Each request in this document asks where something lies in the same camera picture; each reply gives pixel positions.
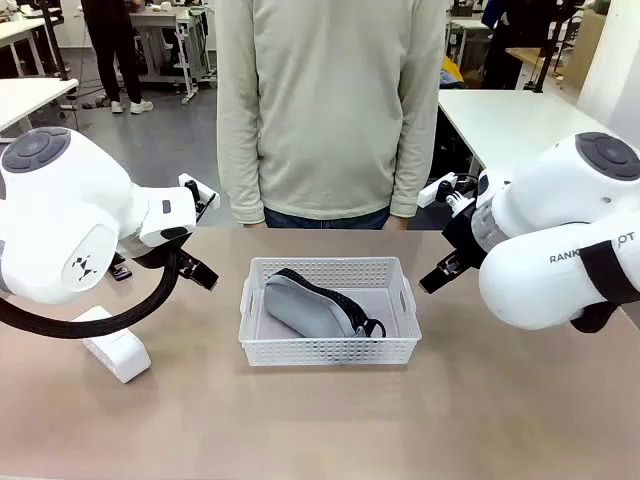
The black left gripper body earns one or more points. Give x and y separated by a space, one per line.
155 255

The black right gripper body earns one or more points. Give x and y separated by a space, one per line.
462 235

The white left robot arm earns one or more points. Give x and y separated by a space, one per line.
60 220

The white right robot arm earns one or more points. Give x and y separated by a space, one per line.
545 235

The white perforated plastic basket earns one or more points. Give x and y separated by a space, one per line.
330 345

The person left hand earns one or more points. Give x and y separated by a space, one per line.
398 223

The white oblong plastic device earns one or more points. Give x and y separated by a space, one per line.
117 347

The grey black shoe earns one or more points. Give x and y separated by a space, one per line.
310 310

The large white side table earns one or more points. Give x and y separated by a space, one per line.
505 125

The blue jeans of person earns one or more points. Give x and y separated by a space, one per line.
325 218

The wooden background table top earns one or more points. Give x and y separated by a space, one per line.
525 54

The person torso in beige sweater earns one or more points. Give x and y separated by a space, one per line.
325 100

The background person in dark coat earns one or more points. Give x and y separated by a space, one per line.
515 40

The background person in black clothes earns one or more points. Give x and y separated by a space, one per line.
117 50

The grey background workbench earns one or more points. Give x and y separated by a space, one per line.
170 35

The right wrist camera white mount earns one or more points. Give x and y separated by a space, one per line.
440 190

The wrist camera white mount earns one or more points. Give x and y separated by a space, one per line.
197 192
440 190

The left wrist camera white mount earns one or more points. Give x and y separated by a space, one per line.
197 192

